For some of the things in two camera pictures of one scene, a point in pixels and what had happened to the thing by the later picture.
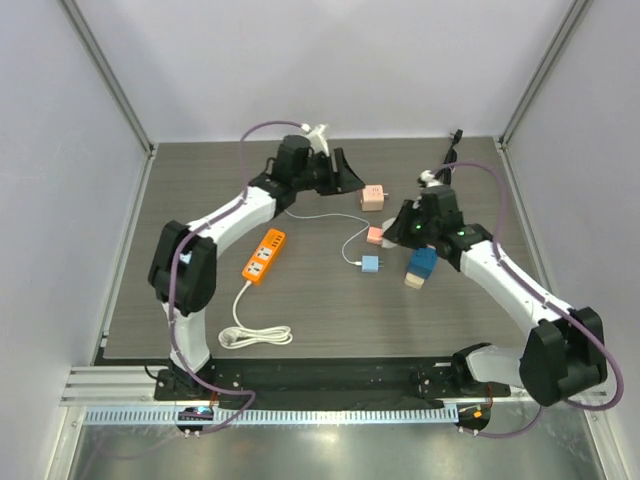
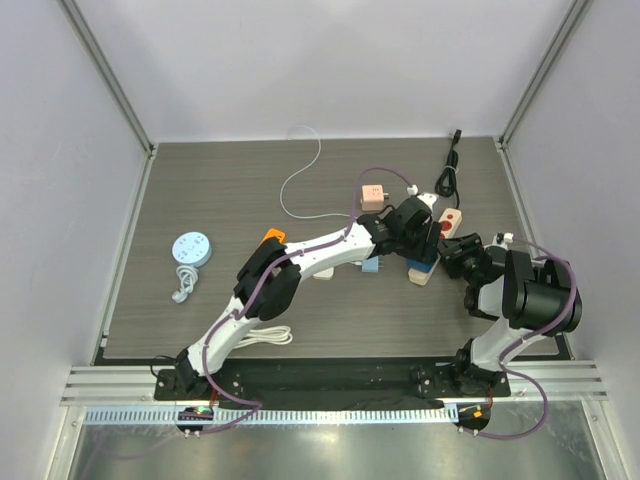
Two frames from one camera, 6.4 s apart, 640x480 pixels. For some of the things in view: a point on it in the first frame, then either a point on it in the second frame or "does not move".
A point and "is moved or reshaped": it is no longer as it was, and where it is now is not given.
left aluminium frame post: [108, 74] does not move
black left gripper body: [318, 174] to [416, 245]
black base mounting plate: [324, 379] does not move
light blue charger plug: [370, 263] does not move
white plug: [387, 243] is moved or reshaped
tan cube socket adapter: [373, 198] does not move
